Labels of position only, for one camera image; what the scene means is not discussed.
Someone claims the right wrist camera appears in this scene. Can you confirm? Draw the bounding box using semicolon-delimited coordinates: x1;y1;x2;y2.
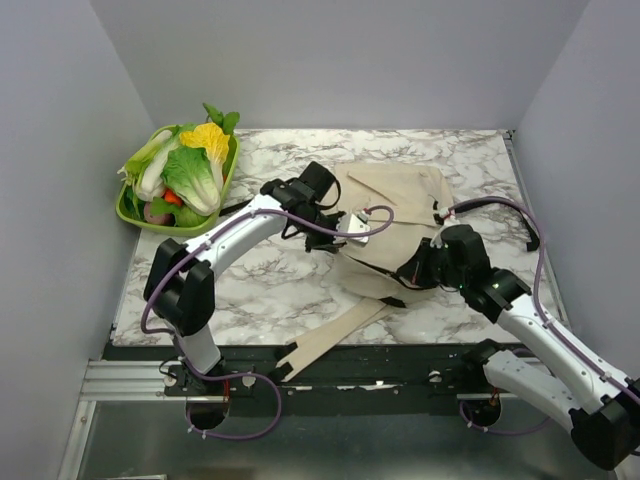
433;208;459;228

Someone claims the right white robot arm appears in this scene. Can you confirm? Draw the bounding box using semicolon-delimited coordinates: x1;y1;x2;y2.
399;225;639;471

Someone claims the green vegetable basket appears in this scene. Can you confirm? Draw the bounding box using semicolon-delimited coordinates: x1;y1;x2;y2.
115;135;239;237

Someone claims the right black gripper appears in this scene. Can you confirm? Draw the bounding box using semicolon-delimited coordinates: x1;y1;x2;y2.
398;236;467;290

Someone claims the white toy bok choy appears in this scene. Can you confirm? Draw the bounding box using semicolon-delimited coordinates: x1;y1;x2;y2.
117;125;178;202

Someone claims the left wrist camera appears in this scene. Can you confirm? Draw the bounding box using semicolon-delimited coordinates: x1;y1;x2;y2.
336;211;371;247

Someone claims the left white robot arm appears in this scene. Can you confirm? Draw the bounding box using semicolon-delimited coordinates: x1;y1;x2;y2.
141;161;342;395

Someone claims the green toy lettuce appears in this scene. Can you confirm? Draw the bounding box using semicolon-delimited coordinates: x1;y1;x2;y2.
161;146;220;216

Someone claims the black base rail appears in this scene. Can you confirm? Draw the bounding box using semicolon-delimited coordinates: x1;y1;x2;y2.
103;344;500;417

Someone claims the yellow toy cabbage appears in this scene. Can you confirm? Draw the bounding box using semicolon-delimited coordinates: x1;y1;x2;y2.
179;122;231;177

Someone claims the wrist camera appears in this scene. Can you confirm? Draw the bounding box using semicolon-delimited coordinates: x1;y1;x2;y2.
433;208;459;228
336;211;371;247

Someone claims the beige canvas student bag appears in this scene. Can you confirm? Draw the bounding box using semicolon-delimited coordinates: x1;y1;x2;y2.
275;163;485;381

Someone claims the orange toy carrot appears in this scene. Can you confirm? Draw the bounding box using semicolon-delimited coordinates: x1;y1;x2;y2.
163;189;183;207

